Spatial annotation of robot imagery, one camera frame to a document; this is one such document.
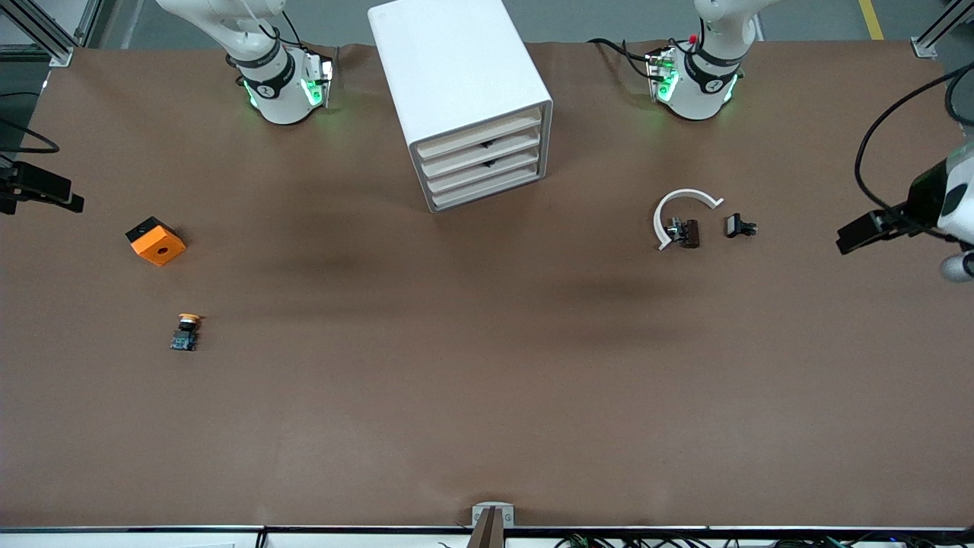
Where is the orange push button blue base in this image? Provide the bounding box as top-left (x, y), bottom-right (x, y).
top-left (170, 313), bottom-right (202, 352)

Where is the white drawer cabinet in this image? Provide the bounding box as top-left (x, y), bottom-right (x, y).
top-left (368, 0), bottom-right (555, 214)

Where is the orange box with black cap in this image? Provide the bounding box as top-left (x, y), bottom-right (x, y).
top-left (126, 217), bottom-right (187, 267)

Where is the dark brown electrical component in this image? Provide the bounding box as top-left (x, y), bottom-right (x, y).
top-left (667, 218), bottom-right (701, 250)

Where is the white curved plastic arc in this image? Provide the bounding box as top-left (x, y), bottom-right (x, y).
top-left (653, 189), bottom-right (725, 252)

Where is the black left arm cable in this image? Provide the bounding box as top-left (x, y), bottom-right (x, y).
top-left (855, 65), bottom-right (974, 218)

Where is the aluminium frame profile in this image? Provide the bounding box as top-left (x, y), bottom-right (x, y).
top-left (911, 0), bottom-right (974, 59)
top-left (0, 0), bottom-right (103, 68)

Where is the black base power cable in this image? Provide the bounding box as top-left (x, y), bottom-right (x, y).
top-left (590, 37), bottom-right (659, 81)

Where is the cable bundle under table edge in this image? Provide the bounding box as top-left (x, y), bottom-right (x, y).
top-left (555, 533), bottom-right (974, 548)

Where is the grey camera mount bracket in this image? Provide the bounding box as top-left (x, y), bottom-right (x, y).
top-left (466, 502), bottom-right (515, 548)

